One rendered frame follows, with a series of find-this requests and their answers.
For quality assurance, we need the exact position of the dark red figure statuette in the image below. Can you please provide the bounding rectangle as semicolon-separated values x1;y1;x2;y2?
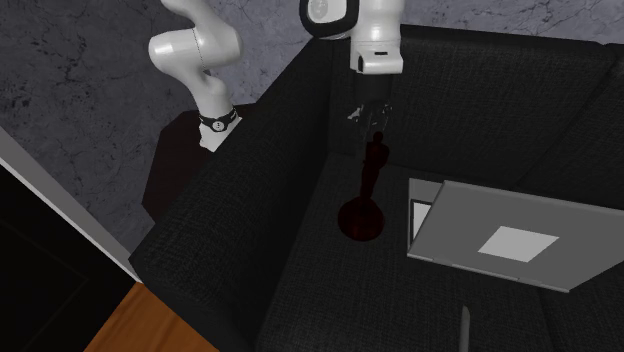
337;131;391;242

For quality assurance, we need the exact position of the grey open laptop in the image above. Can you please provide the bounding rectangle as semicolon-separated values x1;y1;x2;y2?
406;177;624;294

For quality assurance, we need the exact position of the black fabric sofa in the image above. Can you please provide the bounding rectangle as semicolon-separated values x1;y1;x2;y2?
128;22;624;352

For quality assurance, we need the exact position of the dark robot stand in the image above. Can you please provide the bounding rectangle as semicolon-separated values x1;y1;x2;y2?
141;103;257;224

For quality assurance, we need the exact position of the grey slim pen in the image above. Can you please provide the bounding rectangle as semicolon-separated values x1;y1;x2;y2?
459;305;472;352

